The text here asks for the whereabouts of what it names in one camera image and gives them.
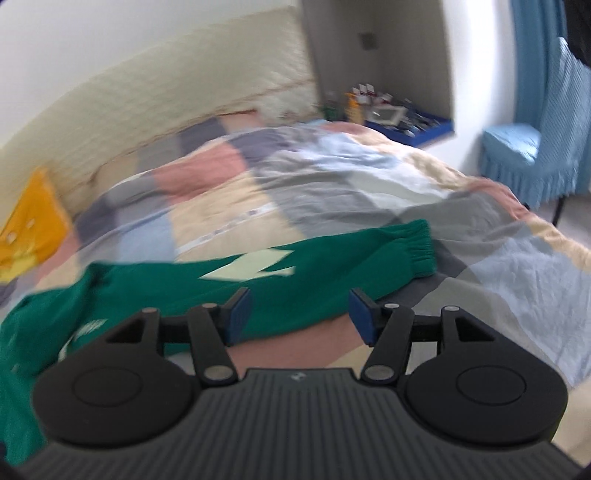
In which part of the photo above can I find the blue curtain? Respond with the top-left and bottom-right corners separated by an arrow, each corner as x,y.
510,0 -> 570,134

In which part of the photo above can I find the patchwork quilt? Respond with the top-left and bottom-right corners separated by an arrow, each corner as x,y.
0,115 -> 591,393

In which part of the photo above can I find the green sweatshirt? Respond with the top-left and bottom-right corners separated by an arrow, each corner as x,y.
0,219 -> 437,467

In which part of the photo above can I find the blue covered chair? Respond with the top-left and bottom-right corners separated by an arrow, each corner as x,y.
480,37 -> 591,227

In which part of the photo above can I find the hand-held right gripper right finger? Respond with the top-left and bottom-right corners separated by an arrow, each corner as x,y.
348,287 -> 502,386

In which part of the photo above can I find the dark cloth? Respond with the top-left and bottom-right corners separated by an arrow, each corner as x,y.
566,0 -> 591,63

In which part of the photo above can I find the blue niche tray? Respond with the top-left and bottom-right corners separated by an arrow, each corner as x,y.
365,113 -> 455,147

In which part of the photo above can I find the cluster of small bottles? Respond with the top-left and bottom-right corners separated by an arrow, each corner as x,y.
342,83 -> 394,123

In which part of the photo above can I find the white photo frame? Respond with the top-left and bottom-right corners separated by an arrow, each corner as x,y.
369,105 -> 408,126

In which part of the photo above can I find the cream quilted headboard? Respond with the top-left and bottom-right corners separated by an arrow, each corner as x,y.
0,7 -> 324,204

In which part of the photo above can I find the yellow crown pillow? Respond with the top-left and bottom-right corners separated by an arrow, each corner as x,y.
0,167 -> 72,282

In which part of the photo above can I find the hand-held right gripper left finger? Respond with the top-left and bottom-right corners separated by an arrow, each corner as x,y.
104,287 -> 253,387

